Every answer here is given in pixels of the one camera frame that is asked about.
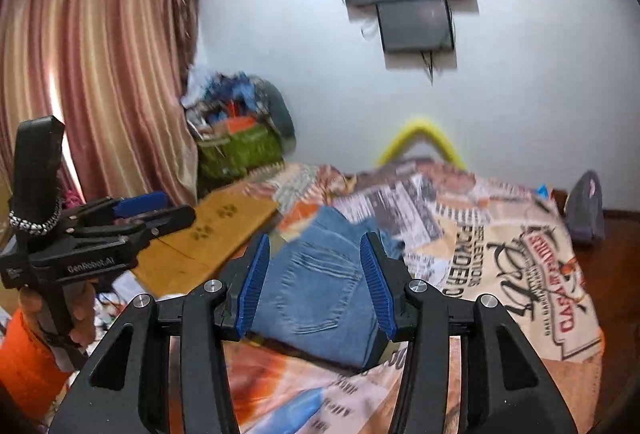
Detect grey backpack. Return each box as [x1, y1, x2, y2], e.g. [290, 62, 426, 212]
[565, 170, 607, 243]

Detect person's left forearm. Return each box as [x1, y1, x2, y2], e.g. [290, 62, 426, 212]
[0, 308, 77, 412]

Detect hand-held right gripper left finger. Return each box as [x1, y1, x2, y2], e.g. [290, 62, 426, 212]
[47, 233, 273, 434]

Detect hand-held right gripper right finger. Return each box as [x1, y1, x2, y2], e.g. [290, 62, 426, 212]
[359, 231, 581, 434]

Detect printed blanket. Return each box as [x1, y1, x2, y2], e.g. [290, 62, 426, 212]
[220, 158, 607, 434]

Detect cardboard sheet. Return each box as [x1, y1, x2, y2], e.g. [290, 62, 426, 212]
[131, 177, 279, 300]

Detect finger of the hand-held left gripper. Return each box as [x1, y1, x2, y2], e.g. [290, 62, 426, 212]
[75, 205, 197, 241]
[70, 193, 169, 224]

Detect person's left hand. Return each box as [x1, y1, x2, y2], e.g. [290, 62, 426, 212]
[19, 283, 99, 351]

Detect black screen cables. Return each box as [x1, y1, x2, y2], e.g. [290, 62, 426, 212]
[420, 48, 439, 87]

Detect pile of clutter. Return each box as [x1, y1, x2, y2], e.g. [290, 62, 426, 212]
[180, 69, 273, 140]

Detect small wall screen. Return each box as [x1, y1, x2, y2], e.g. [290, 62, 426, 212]
[376, 0, 456, 55]

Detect blue denim pants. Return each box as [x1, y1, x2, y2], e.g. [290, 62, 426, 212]
[247, 205, 407, 370]

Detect yellow curved object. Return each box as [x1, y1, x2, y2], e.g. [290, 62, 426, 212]
[376, 118, 469, 171]

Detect grey round object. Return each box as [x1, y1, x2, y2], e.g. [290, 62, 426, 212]
[257, 79, 297, 150]

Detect green bag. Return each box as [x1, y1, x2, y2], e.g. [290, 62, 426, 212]
[197, 126, 286, 183]

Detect striped pink curtain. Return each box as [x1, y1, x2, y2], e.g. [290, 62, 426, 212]
[0, 0, 213, 215]

